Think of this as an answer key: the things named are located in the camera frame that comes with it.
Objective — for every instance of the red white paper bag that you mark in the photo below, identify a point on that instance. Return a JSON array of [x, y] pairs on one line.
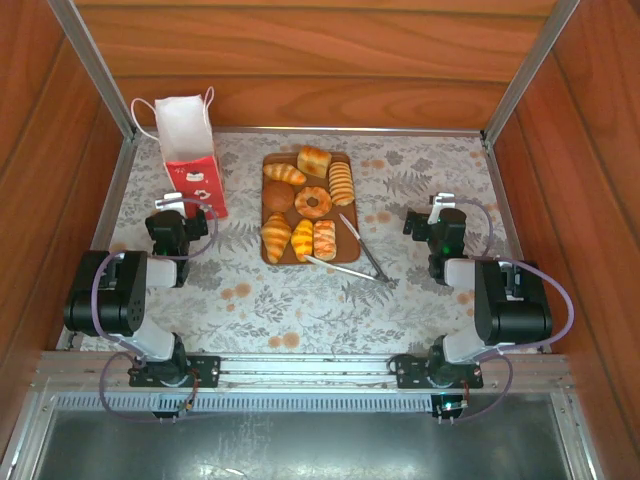
[[200, 180]]

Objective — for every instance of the steel tongs with white tips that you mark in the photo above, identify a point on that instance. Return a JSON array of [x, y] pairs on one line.
[[368, 255]]

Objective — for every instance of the large golden croissant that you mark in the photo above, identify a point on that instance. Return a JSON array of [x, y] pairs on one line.
[[275, 237]]

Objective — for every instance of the long ridged brown bread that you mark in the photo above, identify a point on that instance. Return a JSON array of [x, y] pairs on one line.
[[341, 184]]

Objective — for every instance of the round brown bun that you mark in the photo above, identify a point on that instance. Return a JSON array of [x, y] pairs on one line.
[[278, 196]]

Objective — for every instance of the pink striped pastry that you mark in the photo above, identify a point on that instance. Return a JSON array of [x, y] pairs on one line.
[[324, 240]]

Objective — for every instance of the yellow orange striped bread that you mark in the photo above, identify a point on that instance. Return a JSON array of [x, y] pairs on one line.
[[302, 240]]

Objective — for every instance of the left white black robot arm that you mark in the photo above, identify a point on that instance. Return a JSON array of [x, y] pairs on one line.
[[110, 295]]

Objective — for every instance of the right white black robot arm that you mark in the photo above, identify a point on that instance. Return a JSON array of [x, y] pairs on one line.
[[515, 310]]

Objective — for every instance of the square golden bread loaf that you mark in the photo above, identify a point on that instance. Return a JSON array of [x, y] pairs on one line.
[[314, 161]]

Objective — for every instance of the brown wooden tray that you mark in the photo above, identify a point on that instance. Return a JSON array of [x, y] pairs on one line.
[[345, 252]]

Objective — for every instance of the small golden croissant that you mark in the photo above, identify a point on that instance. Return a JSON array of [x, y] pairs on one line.
[[285, 173]]

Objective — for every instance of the aluminium table edge strip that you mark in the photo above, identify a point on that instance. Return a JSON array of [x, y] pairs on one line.
[[350, 131]]

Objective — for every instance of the floral print tablecloth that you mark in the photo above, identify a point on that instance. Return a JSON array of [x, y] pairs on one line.
[[300, 310]]

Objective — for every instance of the small controller board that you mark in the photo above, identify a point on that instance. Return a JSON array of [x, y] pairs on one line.
[[450, 406], [185, 407]]

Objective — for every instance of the grey metal sheet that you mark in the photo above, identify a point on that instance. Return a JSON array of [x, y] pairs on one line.
[[300, 450]]

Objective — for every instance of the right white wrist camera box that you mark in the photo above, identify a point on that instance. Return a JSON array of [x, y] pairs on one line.
[[442, 202]]

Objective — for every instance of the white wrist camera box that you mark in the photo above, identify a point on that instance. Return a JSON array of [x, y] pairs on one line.
[[170, 201], [442, 202]]

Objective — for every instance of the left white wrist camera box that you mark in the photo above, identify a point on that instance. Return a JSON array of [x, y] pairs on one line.
[[170, 201]]

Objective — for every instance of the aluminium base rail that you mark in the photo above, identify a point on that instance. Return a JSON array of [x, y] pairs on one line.
[[310, 367]]

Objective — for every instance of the aluminium corner post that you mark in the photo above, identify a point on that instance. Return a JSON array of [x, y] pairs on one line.
[[94, 65], [530, 65]]

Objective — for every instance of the aluminium frame bar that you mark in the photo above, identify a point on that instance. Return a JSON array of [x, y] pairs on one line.
[[25, 440], [575, 435]]

